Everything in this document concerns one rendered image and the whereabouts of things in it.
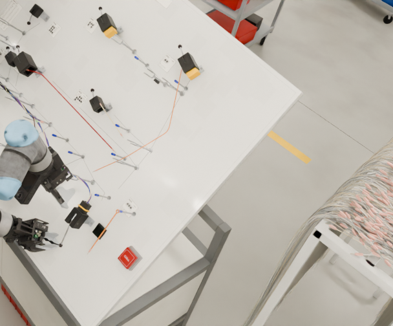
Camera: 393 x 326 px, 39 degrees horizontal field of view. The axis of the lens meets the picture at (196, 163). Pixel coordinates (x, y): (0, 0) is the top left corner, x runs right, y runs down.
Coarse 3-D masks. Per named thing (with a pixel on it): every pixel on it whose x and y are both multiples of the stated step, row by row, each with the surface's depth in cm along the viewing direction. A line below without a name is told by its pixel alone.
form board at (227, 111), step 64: (64, 0) 209; (128, 0) 198; (0, 64) 216; (64, 64) 204; (128, 64) 193; (256, 64) 174; (0, 128) 210; (64, 128) 199; (128, 128) 188; (192, 128) 179; (256, 128) 171; (128, 192) 184; (192, 192) 175; (64, 256) 189
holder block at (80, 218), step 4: (76, 208) 180; (72, 212) 180; (76, 212) 179; (80, 212) 179; (68, 216) 180; (72, 216) 180; (76, 216) 179; (80, 216) 179; (84, 216) 180; (88, 216) 182; (68, 220) 180; (72, 220) 180; (76, 220) 179; (80, 220) 180; (84, 220) 182; (72, 224) 179; (76, 224) 180; (80, 224) 182; (76, 228) 181
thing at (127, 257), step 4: (128, 248) 176; (124, 252) 176; (128, 252) 176; (132, 252) 176; (120, 256) 177; (124, 256) 176; (128, 256) 176; (132, 256) 175; (136, 256) 175; (120, 260) 177; (124, 260) 176; (128, 260) 175; (132, 260) 175; (124, 264) 176; (128, 264) 175; (132, 264) 175; (128, 268) 176
